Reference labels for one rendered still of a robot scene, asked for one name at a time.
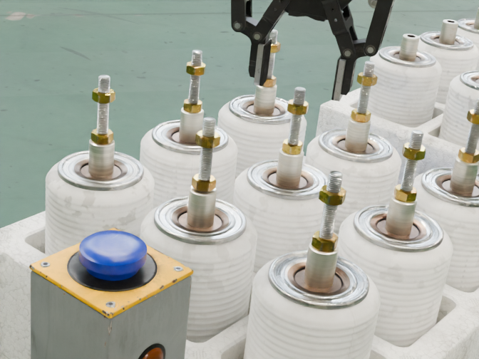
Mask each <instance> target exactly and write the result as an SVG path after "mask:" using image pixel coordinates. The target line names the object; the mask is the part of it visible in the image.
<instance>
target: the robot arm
mask: <svg viewBox="0 0 479 359"><path fill-rule="evenodd" d="M351 1H352V0H273V1H272V2H271V4H270V5H269V6H268V8H267V10H266V11H265V12H264V14H263V16H262V18H261V19H260V20H259V21H258V20H256V19H254V18H252V0H231V27H232V29H233V31H235V32H240V33H243V34H244V35H246V36H247V37H248V38H249V39H250V41H251V51H250V57H249V70H248V71H249V76H250V77H253V78H254V84H255V85H258V86H263V84H264V83H265V82H266V80H267V75H268V69H269V57H270V51H271V45H272V40H271V39H269V35H270V33H271V32H272V30H273V29H274V27H275V26H276V25H277V23H278V21H279V20H280V19H281V17H282V16H283V15H284V13H285V12H287V13H288V15H289V16H296V17H299V16H308V17H309V18H312V19H314V20H316V21H326V20H328V21H329V25H330V27H331V31H332V33H333V35H334V36H335V38H336V42H337V44H338V47H339V50H340V53H341V55H340V57H339V59H338V61H337V65H336V74H335V79H334V87H333V93H332V97H331V99H332V100H335V101H340V100H341V98H342V96H343V95H347V94H348V92H349V91H350V89H351V87H352V85H353V80H354V72H355V67H356V59H358V58H360V57H364V56H369V57H372V56H375V55H376V54H377V53H378V50H379V49H380V47H381V44H382V41H383V38H384V35H385V32H386V28H387V25H388V21H389V18H390V15H391V11H392V8H393V4H394V1H395V0H368V4H369V6H370V7H371V8H373V9H375V10H374V14H373V17H372V20H371V25H370V27H369V32H368V34H367V37H366V38H363V39H358V38H357V35H356V31H355V28H354V20H353V17H352V15H351V11H350V8H349V3H350V2H351ZM342 11H343V12H342ZM335 19H336V20H335Z"/></svg>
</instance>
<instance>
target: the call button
mask: <svg viewBox="0 0 479 359"><path fill-rule="evenodd" d="M79 259H80V262H81V263H82V264H83V265H84V266H85V267H86V270H87V272H88V273H89V274H91V275H92V276H95V277H96V278H98V279H103V280H107V281H119V280H123V279H128V278H130V277H132V276H134V275H135V274H137V272H138V270H139V269H140V268H141V267H142V266H143V265H144V264H145V262H146V259H147V246H146V244H145V242H144V241H143V240H142V239H140V238H139V237H137V236H136V235H134V234H131V233H128V232H125V231H117V230H107V231H99V232H96V233H94V234H92V235H89V236H87V237H86V238H85V239H84V240H83V241H82V242H81V243H80V246H79Z"/></svg>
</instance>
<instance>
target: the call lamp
mask: <svg viewBox="0 0 479 359"><path fill-rule="evenodd" d="M143 359H163V350H162V349H161V348H153V349H152V350H150V351H149V352H148V353H147V354H146V355H145V356H144V358H143Z"/></svg>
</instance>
